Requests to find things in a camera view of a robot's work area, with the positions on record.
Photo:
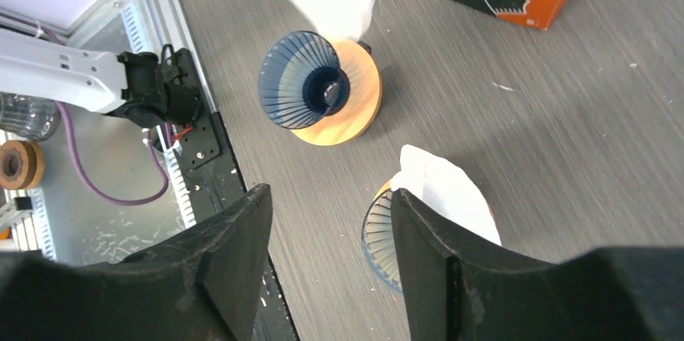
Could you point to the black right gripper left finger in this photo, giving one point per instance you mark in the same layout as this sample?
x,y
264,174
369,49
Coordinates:
x,y
201,284

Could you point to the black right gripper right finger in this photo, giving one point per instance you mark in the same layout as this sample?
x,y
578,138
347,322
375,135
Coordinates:
x,y
460,286

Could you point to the blue glass dripper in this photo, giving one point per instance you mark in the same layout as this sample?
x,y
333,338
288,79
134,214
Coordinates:
x,y
377,243
301,81

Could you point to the white paper coffee filter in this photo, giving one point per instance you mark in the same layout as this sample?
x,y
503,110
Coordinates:
x,y
447,189

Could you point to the wooden ring dripper stand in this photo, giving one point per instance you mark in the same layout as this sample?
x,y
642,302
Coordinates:
x,y
363,101

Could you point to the dark smoky glass dripper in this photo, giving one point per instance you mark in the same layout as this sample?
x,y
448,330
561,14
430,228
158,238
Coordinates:
x,y
365,46

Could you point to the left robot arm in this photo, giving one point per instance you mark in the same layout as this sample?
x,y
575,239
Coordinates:
x,y
146,88

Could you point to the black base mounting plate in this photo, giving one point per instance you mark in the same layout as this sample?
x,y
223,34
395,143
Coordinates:
x,y
213,177

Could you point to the clear glass jar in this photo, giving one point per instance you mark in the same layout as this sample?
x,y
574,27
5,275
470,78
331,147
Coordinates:
x,y
32,118

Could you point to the aluminium frame rail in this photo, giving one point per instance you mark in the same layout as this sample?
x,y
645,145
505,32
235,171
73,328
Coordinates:
x,y
135,26

